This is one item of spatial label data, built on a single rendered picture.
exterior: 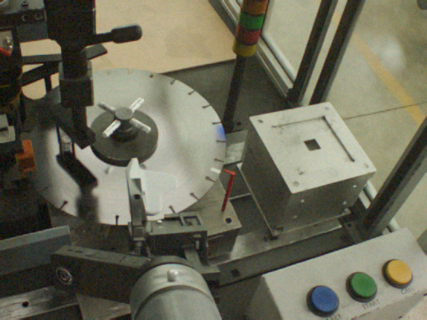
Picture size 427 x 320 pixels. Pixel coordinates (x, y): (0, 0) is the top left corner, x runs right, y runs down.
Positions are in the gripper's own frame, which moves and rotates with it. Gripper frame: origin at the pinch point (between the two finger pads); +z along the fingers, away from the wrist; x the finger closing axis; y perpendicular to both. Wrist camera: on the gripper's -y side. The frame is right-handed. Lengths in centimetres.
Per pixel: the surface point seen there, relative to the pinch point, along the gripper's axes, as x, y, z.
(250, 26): 22.6, 23.6, 27.3
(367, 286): -13.6, 34.4, -2.7
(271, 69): 11, 38, 58
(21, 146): 6.1, -15.1, 13.7
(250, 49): 18.3, 24.6, 30.2
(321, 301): -14.3, 26.4, -3.8
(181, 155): 3.2, 9.2, 14.7
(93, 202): -1.2, -4.8, 8.2
